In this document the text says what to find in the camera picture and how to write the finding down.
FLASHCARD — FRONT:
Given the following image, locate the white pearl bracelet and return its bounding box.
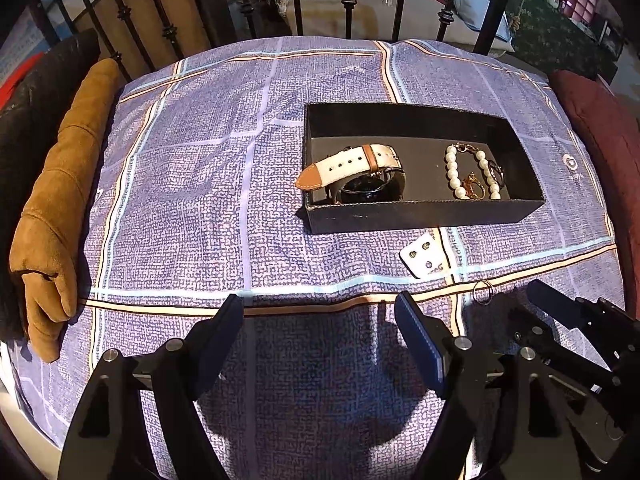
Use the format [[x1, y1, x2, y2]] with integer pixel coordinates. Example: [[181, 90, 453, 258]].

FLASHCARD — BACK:
[[444, 142, 504, 202]]

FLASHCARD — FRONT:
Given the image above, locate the white leather strap watch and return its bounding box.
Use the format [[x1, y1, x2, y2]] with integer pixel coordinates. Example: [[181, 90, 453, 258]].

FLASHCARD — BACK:
[[295, 144, 406, 204]]

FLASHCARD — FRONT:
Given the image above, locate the black jewelry tray box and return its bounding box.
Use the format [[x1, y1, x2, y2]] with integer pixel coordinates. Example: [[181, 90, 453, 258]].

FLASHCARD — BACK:
[[298, 103, 544, 234]]

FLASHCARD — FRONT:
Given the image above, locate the gold ring earring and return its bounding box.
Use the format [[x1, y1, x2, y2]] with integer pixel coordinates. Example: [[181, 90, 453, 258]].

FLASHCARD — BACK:
[[462, 172, 486, 200]]

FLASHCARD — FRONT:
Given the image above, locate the white earring card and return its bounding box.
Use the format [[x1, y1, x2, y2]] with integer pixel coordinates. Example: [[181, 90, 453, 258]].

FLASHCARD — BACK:
[[399, 232, 446, 280]]

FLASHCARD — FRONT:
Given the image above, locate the maroon quilted pillow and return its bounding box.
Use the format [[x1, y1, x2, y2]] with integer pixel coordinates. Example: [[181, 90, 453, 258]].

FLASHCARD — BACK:
[[549, 70, 640, 316]]

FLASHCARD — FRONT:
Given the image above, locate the brown suede cushion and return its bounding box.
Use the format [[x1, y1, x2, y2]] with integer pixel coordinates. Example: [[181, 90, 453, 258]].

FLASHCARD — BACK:
[[9, 58, 119, 363]]

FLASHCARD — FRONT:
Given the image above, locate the blue plaid bed sheet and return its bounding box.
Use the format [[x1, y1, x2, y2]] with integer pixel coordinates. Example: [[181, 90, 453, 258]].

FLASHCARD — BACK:
[[8, 37, 624, 479]]

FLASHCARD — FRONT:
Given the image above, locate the green patterned carpet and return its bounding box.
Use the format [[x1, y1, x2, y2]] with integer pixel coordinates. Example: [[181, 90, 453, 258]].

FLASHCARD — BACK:
[[506, 0, 617, 84]]

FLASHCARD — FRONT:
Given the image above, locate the beige hanging swing bed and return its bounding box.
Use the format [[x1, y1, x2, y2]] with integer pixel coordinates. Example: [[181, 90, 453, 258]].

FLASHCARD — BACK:
[[277, 0, 489, 50]]

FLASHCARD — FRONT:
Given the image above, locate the wooden panel board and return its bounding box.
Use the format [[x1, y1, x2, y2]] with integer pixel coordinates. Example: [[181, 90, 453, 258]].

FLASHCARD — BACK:
[[49, 0, 215, 81]]

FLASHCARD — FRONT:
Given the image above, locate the black iron bed frame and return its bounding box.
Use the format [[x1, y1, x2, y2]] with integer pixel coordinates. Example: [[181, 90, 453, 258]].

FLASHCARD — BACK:
[[28, 0, 511, 54]]

